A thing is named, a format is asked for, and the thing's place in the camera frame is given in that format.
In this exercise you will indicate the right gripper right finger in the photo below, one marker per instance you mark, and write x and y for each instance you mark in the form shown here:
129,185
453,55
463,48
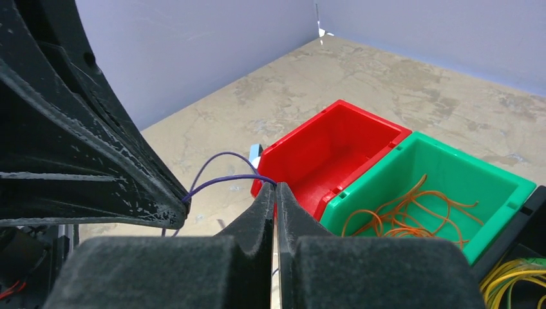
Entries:
321,270

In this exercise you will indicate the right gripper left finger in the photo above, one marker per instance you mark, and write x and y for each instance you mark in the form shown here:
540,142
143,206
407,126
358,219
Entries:
231,269

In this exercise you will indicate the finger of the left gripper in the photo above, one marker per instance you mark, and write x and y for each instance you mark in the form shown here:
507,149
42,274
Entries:
70,153

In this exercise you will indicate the red plastic bin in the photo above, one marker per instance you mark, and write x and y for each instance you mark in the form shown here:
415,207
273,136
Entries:
327,153

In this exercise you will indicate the green plastic bin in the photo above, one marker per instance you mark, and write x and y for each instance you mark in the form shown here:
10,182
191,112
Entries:
426,189

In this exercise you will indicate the black plastic bin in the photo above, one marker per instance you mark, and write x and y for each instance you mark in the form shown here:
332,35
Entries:
512,270

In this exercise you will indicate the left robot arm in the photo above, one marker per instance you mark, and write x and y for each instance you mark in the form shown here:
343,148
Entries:
31,257

